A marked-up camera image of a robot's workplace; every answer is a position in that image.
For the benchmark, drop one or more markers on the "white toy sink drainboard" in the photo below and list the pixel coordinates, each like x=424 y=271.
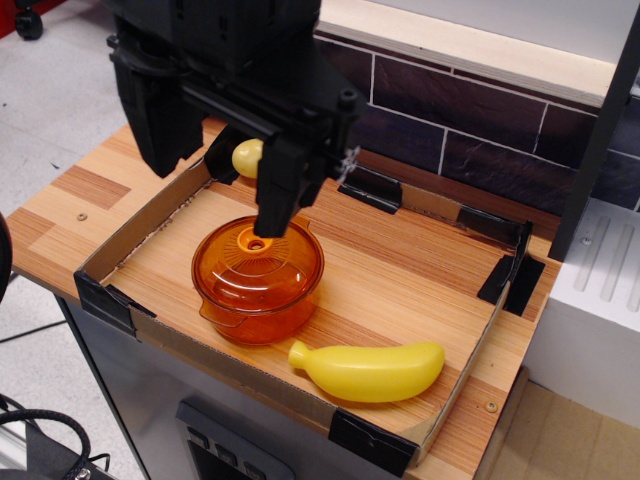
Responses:
x=586 y=345

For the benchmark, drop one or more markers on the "black caster wheel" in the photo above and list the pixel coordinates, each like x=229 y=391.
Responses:
x=29 y=25

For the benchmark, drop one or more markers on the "orange transparent plastic pot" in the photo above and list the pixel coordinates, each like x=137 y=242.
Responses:
x=262 y=327

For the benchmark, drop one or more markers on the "grey toy oven front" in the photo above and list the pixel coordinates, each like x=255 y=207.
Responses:
x=219 y=453

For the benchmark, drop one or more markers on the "yellow toy potato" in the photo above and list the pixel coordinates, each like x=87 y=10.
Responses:
x=246 y=157

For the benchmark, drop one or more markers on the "orange transparent pot lid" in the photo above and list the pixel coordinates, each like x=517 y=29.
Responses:
x=235 y=269

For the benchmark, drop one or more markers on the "black vertical post right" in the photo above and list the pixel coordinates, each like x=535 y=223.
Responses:
x=595 y=153

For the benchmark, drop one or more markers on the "yellow toy banana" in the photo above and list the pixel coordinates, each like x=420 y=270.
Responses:
x=370 y=374

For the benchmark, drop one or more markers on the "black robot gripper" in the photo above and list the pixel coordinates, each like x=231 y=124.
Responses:
x=254 y=64

